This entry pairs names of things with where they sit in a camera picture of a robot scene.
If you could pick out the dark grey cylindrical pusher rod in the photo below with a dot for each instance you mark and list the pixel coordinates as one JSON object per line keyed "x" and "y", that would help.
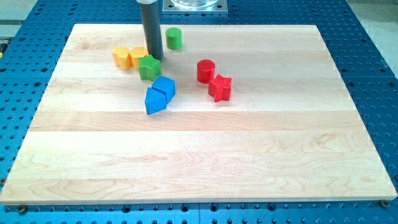
{"x": 150, "y": 16}

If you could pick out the green star block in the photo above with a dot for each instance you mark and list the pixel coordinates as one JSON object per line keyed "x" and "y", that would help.
{"x": 149, "y": 68}

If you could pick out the light wooden board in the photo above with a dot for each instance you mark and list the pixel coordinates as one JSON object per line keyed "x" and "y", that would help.
{"x": 289, "y": 132}

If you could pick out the green cylinder block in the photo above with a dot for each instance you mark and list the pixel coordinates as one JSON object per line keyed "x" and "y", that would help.
{"x": 174, "y": 38}

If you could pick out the yellow hexagon block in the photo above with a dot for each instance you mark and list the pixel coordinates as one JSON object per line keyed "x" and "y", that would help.
{"x": 135, "y": 54}

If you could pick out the yellow heart block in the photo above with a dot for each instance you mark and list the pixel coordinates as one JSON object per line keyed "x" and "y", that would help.
{"x": 122, "y": 58}

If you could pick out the blue cube block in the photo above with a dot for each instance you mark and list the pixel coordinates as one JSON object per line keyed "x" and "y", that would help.
{"x": 166, "y": 86}

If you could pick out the red cylinder block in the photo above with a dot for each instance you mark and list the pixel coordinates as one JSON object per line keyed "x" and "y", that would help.
{"x": 205, "y": 70}

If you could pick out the blue triangular block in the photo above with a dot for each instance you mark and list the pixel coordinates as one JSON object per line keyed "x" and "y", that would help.
{"x": 155, "y": 101}

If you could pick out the red star block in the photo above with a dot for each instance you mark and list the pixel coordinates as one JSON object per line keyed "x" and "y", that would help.
{"x": 220, "y": 88}

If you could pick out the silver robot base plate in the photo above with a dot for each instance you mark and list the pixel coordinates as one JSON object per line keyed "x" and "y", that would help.
{"x": 195, "y": 6}

